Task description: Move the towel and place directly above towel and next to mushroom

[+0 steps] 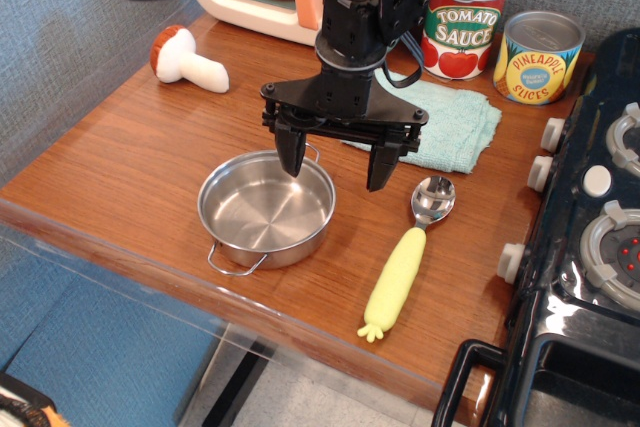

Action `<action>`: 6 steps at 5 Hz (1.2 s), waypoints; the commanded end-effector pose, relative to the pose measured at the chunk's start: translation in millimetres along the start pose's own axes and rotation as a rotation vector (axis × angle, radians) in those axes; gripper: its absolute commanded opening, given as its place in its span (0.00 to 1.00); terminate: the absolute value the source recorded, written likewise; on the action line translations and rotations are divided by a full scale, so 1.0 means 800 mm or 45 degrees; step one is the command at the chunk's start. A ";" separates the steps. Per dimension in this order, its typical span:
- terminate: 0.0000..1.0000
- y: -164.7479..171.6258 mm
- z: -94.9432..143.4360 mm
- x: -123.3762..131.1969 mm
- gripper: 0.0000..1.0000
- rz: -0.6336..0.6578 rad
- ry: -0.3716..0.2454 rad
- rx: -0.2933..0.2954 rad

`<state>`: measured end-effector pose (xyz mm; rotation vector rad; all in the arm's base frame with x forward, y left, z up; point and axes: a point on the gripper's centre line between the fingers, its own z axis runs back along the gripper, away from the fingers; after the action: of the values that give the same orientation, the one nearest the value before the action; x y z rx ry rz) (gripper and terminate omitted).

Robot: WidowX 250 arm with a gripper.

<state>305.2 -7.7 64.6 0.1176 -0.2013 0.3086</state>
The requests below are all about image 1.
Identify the pineapple slices can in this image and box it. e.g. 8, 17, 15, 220
493, 11, 586, 106

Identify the plush brown white mushroom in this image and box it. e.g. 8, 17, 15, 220
149, 25, 230, 94

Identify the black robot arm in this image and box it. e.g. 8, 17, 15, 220
261, 0, 428, 191

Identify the spoon with yellow handle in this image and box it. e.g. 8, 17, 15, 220
357, 176, 456, 343

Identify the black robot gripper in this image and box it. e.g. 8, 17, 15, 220
260, 49, 428, 192

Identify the black toy stove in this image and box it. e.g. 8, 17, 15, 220
433, 28, 639, 426

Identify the light teal folded towel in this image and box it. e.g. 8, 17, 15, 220
375, 69, 502, 174

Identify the small stainless steel pan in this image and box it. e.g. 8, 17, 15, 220
197, 150, 336, 277

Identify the tomato sauce can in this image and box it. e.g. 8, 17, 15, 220
421, 0, 506, 80

